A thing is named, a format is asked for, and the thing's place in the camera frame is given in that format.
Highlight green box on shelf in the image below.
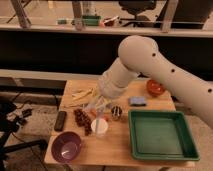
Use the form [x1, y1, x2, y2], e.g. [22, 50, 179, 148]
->
[83, 15, 101, 26]

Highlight purple bowl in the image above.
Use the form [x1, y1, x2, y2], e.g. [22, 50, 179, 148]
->
[51, 131, 82, 163]

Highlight blue sponge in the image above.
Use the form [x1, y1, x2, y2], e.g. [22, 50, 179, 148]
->
[129, 97, 147, 106]

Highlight black office chair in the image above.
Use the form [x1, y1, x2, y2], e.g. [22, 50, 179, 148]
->
[118, 0, 156, 27]

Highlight red bowl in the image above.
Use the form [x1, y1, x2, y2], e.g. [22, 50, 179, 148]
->
[146, 79, 165, 97]

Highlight white paper cup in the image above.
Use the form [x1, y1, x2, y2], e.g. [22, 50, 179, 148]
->
[91, 118, 108, 137]

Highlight beige wooden sticks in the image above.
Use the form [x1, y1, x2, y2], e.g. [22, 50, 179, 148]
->
[72, 88, 93, 101]

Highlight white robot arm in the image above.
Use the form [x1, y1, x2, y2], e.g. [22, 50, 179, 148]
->
[91, 35, 213, 129]

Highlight black remote control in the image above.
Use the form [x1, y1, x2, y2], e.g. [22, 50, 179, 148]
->
[54, 111, 67, 132]

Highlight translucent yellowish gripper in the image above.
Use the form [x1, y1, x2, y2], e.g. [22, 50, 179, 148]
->
[83, 95, 112, 112]

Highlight green plastic tray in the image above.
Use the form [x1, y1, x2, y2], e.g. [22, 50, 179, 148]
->
[128, 110, 200, 161]

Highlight light blue towel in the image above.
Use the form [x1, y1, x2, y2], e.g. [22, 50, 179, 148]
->
[95, 113, 103, 136]

